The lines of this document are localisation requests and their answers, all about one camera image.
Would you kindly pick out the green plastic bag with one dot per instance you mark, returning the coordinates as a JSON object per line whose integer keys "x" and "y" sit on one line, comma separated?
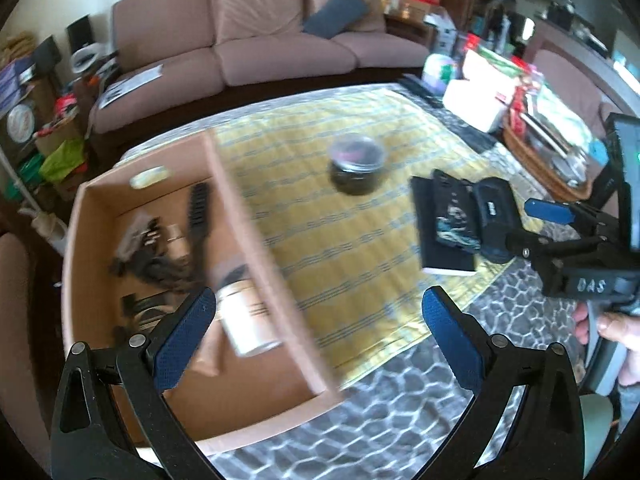
{"x": 62, "y": 162}

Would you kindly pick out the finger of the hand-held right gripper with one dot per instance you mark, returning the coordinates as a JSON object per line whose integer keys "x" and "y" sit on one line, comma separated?
{"x": 550, "y": 245}
{"x": 550, "y": 209}

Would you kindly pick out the white cylindrical jar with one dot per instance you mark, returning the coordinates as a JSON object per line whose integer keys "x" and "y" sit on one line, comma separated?
{"x": 247, "y": 317}

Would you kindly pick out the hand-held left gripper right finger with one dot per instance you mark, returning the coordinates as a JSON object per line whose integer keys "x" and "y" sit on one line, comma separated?
{"x": 450, "y": 340}

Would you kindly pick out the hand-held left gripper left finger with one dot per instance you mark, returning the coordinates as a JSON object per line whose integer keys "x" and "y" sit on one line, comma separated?
{"x": 185, "y": 340}

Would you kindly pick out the pink fabric sofa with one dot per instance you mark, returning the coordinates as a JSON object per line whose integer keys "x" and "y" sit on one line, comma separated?
{"x": 250, "y": 55}

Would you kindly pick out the white floor appliance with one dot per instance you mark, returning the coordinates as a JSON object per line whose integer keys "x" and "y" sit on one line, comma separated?
{"x": 47, "y": 227}

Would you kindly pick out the round white plate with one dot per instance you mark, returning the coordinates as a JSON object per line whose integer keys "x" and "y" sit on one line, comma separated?
{"x": 20, "y": 122}

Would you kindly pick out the round clear lid jar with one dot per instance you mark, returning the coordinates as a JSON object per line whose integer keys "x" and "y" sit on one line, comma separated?
{"x": 356, "y": 162}

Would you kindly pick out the black book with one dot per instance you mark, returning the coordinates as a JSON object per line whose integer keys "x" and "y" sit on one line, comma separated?
{"x": 447, "y": 230}

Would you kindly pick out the green black packet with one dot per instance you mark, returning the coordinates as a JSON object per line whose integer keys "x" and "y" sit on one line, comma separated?
{"x": 145, "y": 310}

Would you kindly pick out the pale green chair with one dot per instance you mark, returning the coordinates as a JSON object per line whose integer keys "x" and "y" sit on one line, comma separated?
{"x": 597, "y": 425}

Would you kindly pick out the person's right hand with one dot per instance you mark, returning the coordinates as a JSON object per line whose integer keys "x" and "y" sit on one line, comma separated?
{"x": 625, "y": 330}

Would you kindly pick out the printed paper sheet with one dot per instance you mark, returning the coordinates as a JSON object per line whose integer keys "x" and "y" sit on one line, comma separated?
{"x": 130, "y": 85}

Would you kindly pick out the black comb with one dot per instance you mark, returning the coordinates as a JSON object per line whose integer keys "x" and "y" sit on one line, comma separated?
{"x": 198, "y": 215}

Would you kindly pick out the yellow striped cloth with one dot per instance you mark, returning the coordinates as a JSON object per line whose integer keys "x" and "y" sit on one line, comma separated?
{"x": 340, "y": 240}

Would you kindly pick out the black oblong case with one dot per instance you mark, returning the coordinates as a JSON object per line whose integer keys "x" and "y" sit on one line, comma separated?
{"x": 495, "y": 215}

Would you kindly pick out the wicker basket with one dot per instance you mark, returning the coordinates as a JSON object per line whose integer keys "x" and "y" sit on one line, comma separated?
{"x": 540, "y": 167}

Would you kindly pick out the brown cardboard box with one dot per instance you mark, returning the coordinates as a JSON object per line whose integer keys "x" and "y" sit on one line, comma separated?
{"x": 290, "y": 280}

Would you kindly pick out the blue grey cushion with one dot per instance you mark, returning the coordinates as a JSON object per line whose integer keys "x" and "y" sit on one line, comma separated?
{"x": 332, "y": 15}

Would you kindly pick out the white cardboard box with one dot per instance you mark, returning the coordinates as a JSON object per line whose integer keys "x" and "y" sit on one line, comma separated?
{"x": 477, "y": 95}

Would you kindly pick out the white green package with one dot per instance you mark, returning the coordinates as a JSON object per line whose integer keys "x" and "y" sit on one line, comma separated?
{"x": 440, "y": 72}

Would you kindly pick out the pink armchair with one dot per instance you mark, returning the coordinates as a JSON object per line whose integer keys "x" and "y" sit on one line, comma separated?
{"x": 570, "y": 75}

